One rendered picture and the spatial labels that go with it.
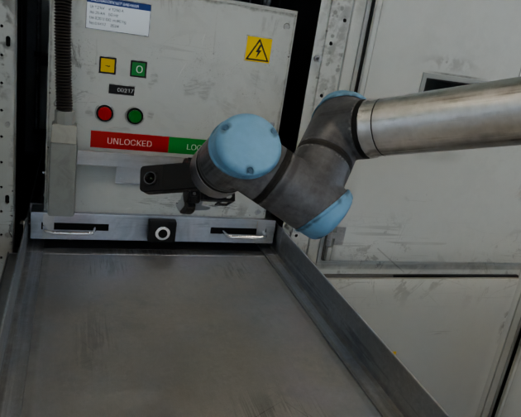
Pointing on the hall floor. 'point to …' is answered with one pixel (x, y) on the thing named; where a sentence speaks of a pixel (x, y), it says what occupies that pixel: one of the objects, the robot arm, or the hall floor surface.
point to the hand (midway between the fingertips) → (178, 194)
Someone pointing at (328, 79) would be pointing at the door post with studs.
